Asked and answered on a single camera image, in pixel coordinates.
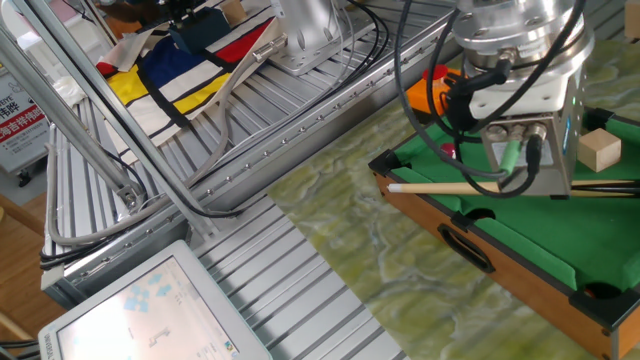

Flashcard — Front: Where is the silver Schunk gripper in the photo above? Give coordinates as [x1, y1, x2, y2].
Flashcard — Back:
[479, 68, 589, 198]

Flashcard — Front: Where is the wooden pool cue black butt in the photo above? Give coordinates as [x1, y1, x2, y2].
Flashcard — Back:
[386, 178, 640, 199]

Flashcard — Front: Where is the mini green pool table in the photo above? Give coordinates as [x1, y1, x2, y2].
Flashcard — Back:
[368, 105, 640, 360]

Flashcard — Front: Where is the wooden cube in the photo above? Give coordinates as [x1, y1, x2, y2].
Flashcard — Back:
[576, 127, 623, 174]

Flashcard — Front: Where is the brown cardboard box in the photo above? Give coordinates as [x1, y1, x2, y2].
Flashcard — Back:
[624, 0, 640, 41]

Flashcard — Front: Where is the orange emergency stop button box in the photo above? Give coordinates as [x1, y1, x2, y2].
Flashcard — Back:
[405, 63, 474, 125]

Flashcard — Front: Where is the green marble pattern board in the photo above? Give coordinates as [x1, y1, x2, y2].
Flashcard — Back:
[267, 23, 640, 360]

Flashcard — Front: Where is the small tan block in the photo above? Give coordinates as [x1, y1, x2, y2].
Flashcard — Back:
[219, 0, 248, 27]

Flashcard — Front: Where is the dark blue box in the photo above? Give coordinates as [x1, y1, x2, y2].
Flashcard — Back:
[167, 4, 233, 56]

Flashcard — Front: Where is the colour block cloth bag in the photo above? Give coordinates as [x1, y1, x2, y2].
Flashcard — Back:
[94, 0, 290, 167]

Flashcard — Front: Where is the white teach pendant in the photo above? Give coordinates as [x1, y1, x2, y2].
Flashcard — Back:
[37, 239, 274, 360]

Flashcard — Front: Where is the white sign red band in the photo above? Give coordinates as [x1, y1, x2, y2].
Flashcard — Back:
[0, 62, 52, 175]

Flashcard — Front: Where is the black gripper cable bundle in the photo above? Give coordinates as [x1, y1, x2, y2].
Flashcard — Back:
[393, 0, 589, 200]

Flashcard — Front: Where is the aluminium frame post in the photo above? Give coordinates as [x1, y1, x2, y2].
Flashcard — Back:
[9, 0, 221, 240]

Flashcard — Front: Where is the aluminium diagonal frame brace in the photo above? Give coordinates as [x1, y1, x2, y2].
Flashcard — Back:
[0, 27, 147, 210]

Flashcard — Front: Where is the gray hose cable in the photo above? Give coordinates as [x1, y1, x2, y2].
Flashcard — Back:
[43, 32, 290, 247]

